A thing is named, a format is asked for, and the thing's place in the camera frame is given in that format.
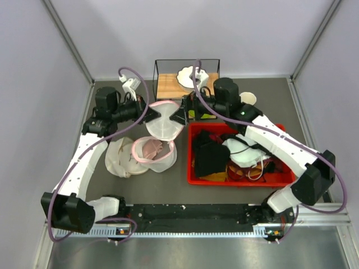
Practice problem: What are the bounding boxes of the white scalloped bowl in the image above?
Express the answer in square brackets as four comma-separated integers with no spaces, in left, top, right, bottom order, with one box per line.
[176,66,195,93]

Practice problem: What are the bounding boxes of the black wire wooden shelf rack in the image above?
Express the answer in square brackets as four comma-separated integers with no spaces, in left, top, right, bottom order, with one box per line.
[153,59,220,103]

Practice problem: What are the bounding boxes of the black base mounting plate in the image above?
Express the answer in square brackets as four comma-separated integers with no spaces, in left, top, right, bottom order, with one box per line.
[123,204,294,233]

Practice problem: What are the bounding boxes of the blue mug white interior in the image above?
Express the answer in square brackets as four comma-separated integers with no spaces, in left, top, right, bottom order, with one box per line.
[240,92,257,105]

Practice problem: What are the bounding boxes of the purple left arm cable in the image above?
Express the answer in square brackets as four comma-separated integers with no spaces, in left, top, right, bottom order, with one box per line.
[47,66,149,244]

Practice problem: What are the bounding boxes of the black garment in bin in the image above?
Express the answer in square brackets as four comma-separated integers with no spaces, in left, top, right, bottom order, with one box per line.
[191,129,230,178]

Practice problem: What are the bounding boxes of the white mesh laundry bag pink zipper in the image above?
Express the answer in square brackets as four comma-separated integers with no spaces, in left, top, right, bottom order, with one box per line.
[132,100,183,173]

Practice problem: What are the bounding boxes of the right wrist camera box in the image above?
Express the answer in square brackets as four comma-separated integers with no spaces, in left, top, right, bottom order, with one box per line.
[195,67,209,88]

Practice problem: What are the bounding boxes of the white bra in bin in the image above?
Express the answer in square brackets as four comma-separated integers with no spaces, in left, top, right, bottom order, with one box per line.
[222,134,271,168]

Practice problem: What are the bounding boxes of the aluminium frame rail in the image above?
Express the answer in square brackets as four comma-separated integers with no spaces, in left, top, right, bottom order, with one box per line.
[71,203,351,240]

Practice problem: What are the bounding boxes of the cream mesh laundry bag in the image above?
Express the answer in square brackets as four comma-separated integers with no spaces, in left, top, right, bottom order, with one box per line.
[105,137,149,178]

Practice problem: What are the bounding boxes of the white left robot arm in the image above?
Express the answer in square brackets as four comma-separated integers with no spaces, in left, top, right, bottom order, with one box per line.
[40,87,161,234]

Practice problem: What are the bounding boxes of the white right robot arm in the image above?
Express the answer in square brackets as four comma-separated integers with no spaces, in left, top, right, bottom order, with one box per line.
[171,77,336,222]

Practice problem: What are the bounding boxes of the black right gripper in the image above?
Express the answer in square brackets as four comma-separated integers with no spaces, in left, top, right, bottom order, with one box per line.
[171,84,228,127]

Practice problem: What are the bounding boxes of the red plastic bin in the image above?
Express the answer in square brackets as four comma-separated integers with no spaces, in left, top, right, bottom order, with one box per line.
[187,122,296,188]

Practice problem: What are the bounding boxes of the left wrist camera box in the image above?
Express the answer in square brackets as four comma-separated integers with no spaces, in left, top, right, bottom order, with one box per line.
[119,75,141,100]

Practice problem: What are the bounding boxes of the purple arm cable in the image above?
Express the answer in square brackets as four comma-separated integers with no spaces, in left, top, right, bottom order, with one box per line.
[192,58,347,244]
[47,66,149,244]

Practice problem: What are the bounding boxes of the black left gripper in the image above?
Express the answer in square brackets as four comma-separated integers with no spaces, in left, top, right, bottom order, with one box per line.
[112,94,161,124]

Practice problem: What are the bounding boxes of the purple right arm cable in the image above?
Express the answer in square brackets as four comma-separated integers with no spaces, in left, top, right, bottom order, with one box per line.
[192,58,347,244]

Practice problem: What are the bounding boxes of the pink bra in bag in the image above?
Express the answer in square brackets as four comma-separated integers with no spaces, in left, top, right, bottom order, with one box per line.
[142,139,163,160]

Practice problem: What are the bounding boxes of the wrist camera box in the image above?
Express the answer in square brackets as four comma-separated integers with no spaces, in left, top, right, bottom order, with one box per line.
[119,75,141,100]
[195,67,209,88]

